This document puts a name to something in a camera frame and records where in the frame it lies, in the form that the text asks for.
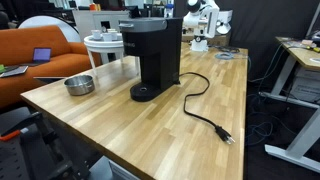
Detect stainless steel pot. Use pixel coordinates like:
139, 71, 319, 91
63, 74, 96, 97

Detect black pod coffee maker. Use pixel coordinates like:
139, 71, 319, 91
118, 17, 184, 103

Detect white coffee pod cup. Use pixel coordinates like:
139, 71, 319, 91
91, 29, 103, 41
101, 32, 114, 43
107, 29, 120, 41

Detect white round side table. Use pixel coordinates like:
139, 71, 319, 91
83, 33, 141, 76

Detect white cabinet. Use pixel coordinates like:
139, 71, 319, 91
72, 9, 131, 43

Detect open laptop purple screen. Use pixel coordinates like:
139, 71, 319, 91
21, 47, 53, 67

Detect white round panel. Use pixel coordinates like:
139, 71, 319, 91
17, 15, 82, 43

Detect wooden desk white legs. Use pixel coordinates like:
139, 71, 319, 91
259, 35, 320, 174

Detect white storage box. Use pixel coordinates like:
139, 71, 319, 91
289, 67, 320, 103

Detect grey tablet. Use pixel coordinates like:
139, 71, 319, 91
0, 65, 30, 79

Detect orange sofa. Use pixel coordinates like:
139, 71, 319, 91
0, 24, 102, 110

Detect grey coiled cable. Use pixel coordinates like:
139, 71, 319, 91
214, 51, 236, 61

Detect black power cord with plug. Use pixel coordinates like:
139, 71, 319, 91
178, 71, 236, 146

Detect black coiled cable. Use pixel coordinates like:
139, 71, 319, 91
212, 44, 241, 55

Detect orange cart handle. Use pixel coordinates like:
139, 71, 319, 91
0, 128, 23, 143

